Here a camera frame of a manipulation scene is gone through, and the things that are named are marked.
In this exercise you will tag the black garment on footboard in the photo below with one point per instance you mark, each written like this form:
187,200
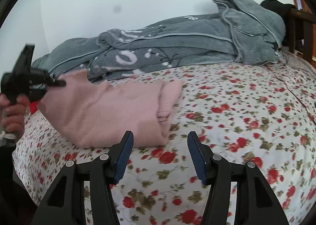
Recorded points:
283,10

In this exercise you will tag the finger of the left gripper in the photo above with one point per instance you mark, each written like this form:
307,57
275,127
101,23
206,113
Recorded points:
55,83

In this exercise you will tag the brown wooden door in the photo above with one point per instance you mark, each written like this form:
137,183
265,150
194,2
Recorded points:
302,5

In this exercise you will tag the red pillow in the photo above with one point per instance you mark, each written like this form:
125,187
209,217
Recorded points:
33,107

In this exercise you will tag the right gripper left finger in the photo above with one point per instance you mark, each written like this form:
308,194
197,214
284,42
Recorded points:
64,201

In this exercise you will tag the grey floral quilt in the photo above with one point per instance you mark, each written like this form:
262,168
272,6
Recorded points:
241,31

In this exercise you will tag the person's left hand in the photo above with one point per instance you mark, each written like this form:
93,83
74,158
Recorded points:
14,120

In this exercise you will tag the pink knit sweater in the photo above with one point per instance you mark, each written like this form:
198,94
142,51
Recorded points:
90,115

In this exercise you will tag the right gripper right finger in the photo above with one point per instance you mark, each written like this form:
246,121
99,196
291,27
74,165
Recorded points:
256,202

